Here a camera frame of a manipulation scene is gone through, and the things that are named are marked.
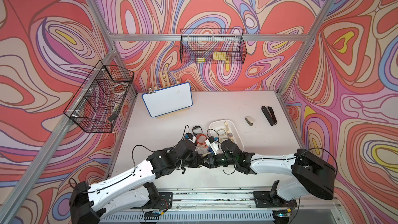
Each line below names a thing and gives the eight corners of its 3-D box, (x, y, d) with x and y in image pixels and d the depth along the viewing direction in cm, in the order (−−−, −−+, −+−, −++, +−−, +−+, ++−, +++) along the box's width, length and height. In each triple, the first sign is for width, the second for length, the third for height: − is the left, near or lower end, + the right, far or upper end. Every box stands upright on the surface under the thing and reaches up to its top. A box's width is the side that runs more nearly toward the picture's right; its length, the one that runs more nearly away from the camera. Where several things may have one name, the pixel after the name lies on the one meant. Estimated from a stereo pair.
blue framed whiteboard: (152, 124, 102) (142, 101, 85) (151, 115, 107) (141, 92, 89) (194, 113, 108) (192, 90, 90) (191, 105, 113) (189, 82, 95)
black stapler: (266, 125, 103) (268, 123, 101) (261, 108, 112) (262, 106, 110) (277, 125, 103) (278, 123, 101) (270, 108, 112) (271, 106, 110)
